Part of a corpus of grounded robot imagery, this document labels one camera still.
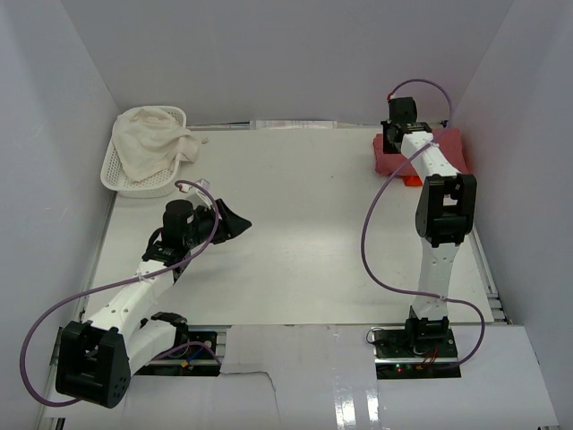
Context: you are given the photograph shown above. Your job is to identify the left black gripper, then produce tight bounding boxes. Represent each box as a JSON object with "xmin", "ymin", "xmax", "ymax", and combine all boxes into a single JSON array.
[{"xmin": 184, "ymin": 199, "xmax": 252, "ymax": 249}]

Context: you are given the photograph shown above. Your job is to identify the pink t shirt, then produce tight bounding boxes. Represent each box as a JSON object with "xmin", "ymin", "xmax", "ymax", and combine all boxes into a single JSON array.
[{"xmin": 372, "ymin": 128, "xmax": 469, "ymax": 176}]

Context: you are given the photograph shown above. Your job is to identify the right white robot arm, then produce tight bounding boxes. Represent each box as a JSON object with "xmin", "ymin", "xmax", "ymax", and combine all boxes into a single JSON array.
[{"xmin": 382, "ymin": 95, "xmax": 477, "ymax": 362}]

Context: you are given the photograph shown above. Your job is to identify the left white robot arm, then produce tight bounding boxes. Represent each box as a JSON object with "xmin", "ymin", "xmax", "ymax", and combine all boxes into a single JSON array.
[{"xmin": 55, "ymin": 200, "xmax": 252, "ymax": 409}]

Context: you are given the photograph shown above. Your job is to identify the folded orange t shirt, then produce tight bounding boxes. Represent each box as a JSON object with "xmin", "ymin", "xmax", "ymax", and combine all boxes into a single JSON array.
[{"xmin": 402, "ymin": 176, "xmax": 423, "ymax": 187}]

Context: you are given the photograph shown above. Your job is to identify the paper sheet at back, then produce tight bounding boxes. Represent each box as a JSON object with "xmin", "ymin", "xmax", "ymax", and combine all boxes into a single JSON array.
[{"xmin": 249, "ymin": 119, "xmax": 338, "ymax": 130}]

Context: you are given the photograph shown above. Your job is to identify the cream white t shirt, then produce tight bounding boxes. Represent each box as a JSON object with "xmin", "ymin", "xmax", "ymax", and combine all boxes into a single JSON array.
[{"xmin": 111, "ymin": 107, "xmax": 199, "ymax": 182}]

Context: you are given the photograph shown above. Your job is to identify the white plastic basket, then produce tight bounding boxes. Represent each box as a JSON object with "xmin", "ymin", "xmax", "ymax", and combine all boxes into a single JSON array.
[{"xmin": 100, "ymin": 106, "xmax": 192, "ymax": 198}]

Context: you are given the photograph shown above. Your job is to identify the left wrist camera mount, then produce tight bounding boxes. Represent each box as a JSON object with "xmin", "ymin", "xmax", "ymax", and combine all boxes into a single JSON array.
[{"xmin": 175, "ymin": 178, "xmax": 211, "ymax": 206}]

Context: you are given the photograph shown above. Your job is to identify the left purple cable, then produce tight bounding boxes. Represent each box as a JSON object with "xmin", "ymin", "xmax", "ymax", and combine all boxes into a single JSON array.
[{"xmin": 19, "ymin": 179, "xmax": 223, "ymax": 408}]

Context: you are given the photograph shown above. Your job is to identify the purple cable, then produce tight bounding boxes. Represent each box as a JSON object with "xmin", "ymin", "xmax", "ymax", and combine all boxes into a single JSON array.
[
  {"xmin": 19, "ymin": 179, "xmax": 223, "ymax": 408},
  {"xmin": 360, "ymin": 78, "xmax": 487, "ymax": 369}
]

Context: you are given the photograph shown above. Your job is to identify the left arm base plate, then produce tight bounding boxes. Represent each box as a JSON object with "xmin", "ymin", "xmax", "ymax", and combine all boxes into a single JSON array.
[{"xmin": 136, "ymin": 312, "xmax": 220, "ymax": 377}]

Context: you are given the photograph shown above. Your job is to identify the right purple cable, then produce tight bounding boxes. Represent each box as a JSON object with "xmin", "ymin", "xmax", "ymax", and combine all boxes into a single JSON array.
[{"xmin": 360, "ymin": 78, "xmax": 487, "ymax": 369}]

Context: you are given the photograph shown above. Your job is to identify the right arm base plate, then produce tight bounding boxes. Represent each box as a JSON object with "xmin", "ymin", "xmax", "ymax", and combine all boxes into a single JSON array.
[{"xmin": 365, "ymin": 320, "xmax": 462, "ymax": 381}]

